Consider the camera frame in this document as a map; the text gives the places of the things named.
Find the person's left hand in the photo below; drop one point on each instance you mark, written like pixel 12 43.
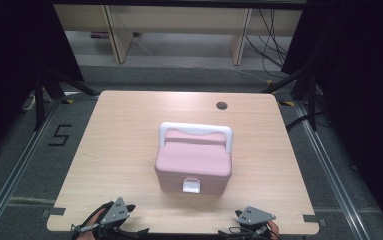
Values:
pixel 94 226

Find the black curtain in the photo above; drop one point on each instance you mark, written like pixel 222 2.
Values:
pixel 9 66
pixel 362 83

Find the aluminium floor rail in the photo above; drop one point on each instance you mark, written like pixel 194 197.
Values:
pixel 329 173
pixel 15 173

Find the grey tape strip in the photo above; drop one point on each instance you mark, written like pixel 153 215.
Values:
pixel 314 220
pixel 55 211

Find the person's right hand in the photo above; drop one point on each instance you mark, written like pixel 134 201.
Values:
pixel 274 230

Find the yellow black tape piece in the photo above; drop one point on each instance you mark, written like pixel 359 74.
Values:
pixel 287 103
pixel 67 101

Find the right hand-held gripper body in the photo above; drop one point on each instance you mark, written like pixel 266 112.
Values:
pixel 254 218

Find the black metal stand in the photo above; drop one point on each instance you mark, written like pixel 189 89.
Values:
pixel 39 100
pixel 311 100

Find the dark round table grommet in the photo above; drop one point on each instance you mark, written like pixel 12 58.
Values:
pixel 221 106

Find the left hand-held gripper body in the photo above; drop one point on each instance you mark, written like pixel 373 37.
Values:
pixel 114 215

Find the beige wooden desk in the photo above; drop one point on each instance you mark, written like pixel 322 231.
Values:
pixel 179 20

